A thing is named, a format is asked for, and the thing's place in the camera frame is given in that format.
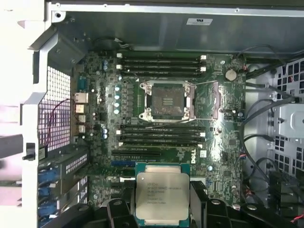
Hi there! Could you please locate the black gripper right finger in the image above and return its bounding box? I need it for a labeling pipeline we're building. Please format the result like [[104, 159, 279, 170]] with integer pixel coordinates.
[[190, 180, 297, 228]]

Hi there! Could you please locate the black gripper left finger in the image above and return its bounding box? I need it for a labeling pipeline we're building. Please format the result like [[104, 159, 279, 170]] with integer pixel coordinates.
[[45, 180, 136, 228]]

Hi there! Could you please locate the silver topped CPU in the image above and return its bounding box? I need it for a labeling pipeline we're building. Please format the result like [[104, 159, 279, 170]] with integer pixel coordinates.
[[134, 162, 191, 227]]

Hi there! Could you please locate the thin metal locking lever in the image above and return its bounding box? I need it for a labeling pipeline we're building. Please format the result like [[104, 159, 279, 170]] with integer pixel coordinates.
[[122, 67, 145, 84], [145, 118, 198, 131]]

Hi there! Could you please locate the metal socket cover frame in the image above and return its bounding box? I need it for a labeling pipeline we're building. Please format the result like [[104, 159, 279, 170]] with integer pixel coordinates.
[[186, 79, 222, 121]]

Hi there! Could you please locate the CPU socket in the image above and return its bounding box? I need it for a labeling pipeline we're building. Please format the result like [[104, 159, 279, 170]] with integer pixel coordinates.
[[139, 80, 197, 123]]

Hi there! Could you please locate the blue expansion slot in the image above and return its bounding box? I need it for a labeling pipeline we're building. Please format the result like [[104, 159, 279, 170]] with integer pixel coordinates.
[[111, 161, 136, 167]]

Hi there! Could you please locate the long black expansion slot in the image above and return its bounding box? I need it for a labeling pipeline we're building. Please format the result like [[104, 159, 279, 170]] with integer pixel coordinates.
[[111, 149, 162, 157]]

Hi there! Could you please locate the green motherboard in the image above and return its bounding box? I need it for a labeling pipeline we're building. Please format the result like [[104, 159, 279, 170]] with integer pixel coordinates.
[[73, 49, 247, 207]]

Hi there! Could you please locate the blue slot retention clip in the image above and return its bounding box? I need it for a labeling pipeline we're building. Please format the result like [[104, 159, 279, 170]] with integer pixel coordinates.
[[38, 186, 57, 200], [38, 204, 59, 219], [38, 170, 60, 185]]

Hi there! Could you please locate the black case latch knob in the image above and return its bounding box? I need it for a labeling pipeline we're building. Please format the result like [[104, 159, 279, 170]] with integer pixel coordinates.
[[21, 142, 37, 162]]

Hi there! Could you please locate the metal drive cage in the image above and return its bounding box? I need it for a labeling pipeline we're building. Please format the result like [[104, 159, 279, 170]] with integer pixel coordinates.
[[267, 57, 304, 183]]

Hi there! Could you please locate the teal serial port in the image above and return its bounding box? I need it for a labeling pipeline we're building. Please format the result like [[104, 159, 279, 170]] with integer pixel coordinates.
[[77, 79, 89, 91]]

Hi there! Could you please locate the silver coin cell battery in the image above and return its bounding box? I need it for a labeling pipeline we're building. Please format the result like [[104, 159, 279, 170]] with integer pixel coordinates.
[[225, 68, 238, 82]]

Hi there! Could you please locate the black and silver PC case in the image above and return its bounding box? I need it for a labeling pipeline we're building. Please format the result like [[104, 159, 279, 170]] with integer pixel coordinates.
[[0, 0, 304, 228]]

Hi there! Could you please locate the white case sticker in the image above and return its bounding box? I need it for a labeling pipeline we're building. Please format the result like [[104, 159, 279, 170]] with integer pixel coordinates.
[[186, 18, 213, 26]]

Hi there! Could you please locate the vented expansion slot bracket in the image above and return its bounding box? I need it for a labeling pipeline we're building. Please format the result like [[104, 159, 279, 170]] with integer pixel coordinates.
[[60, 152, 88, 178]]

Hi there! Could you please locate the black data cable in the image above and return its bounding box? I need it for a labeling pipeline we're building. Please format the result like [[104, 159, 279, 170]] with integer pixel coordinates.
[[238, 98, 297, 181]]

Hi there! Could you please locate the thin red black wire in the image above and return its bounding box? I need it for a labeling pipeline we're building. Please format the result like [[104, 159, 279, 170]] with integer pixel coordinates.
[[44, 98, 76, 149]]

